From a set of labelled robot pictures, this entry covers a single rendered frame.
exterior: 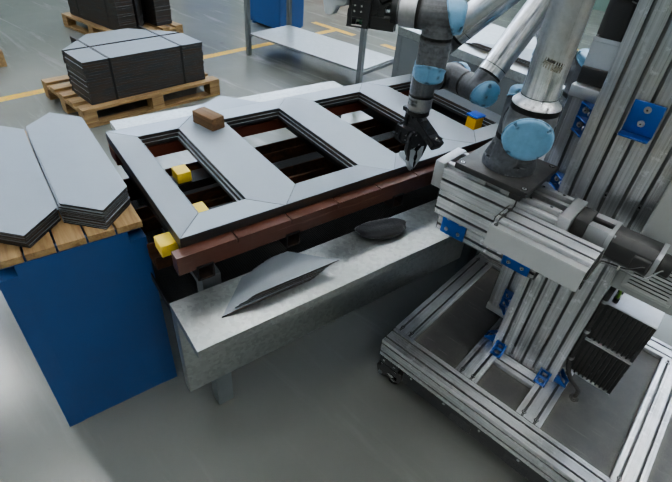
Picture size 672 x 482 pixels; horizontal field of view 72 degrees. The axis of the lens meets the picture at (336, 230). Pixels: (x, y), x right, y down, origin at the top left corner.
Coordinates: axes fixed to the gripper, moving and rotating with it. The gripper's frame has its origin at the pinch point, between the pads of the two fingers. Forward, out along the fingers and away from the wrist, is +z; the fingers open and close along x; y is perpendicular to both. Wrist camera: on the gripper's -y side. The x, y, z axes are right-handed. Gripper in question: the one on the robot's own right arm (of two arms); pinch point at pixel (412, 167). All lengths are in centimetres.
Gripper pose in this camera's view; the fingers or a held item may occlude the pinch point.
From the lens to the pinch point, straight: 160.4
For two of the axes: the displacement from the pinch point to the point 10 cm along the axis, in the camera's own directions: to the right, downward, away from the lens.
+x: -8.1, 3.1, -5.0
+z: -0.7, 7.9, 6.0
